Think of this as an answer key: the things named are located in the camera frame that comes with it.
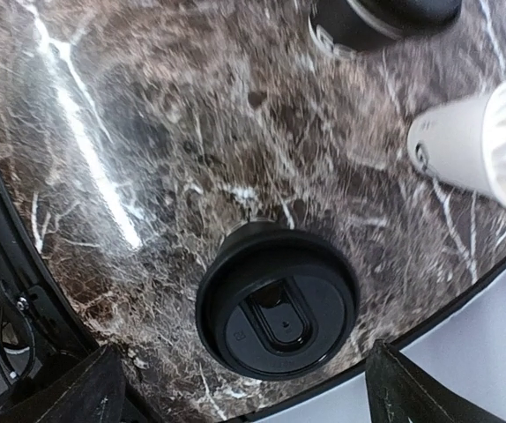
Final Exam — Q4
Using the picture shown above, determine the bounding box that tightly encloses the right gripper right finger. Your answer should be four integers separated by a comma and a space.
365, 339, 500, 423

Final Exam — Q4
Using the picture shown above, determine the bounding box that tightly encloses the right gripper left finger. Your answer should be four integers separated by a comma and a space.
0, 345, 127, 423

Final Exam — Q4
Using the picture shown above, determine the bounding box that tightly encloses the black cup lid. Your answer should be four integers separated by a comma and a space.
195, 229, 361, 381

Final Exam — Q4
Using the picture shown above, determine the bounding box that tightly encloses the white cup holding straws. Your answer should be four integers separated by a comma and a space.
406, 94, 496, 198

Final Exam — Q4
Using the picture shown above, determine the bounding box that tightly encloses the single black paper cup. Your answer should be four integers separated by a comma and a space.
219, 219, 289, 252

